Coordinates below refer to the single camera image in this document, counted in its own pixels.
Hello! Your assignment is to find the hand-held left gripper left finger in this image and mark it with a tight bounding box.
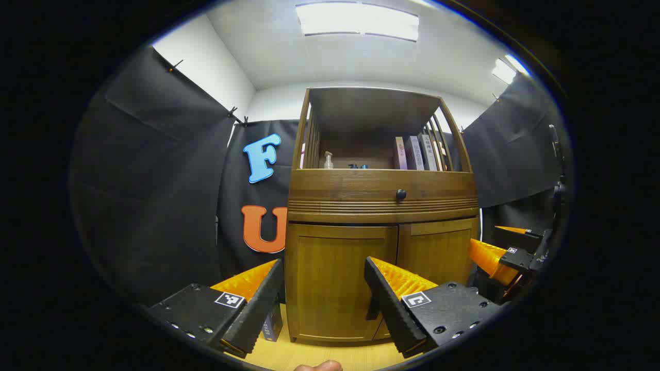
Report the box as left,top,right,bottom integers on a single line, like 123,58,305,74
146,259,286,360

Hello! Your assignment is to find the wooden double-door shoe cabinet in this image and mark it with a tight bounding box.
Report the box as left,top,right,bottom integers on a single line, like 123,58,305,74
285,87,480,345

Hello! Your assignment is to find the grey book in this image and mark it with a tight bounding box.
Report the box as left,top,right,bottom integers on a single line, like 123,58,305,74
419,134,439,171

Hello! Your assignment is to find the large ceiling light panel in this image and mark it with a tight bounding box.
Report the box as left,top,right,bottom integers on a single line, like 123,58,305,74
295,2,420,42

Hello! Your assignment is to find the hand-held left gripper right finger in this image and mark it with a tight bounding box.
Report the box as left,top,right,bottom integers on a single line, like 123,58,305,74
364,256,505,360

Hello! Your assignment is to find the purple book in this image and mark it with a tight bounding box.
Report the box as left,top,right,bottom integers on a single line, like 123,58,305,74
405,136,424,171

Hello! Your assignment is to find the wooden drawer front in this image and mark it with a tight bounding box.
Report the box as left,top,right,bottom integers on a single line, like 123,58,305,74
288,169,479,223

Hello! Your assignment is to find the small ceiling light panel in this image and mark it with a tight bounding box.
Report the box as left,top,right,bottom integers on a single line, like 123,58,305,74
491,54,531,86

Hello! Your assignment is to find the navy book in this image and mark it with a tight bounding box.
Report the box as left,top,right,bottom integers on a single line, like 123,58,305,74
262,304,284,342

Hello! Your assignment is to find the wooden shoe cabinet door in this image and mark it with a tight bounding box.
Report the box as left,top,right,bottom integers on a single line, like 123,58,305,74
286,223,399,343
374,219,477,341

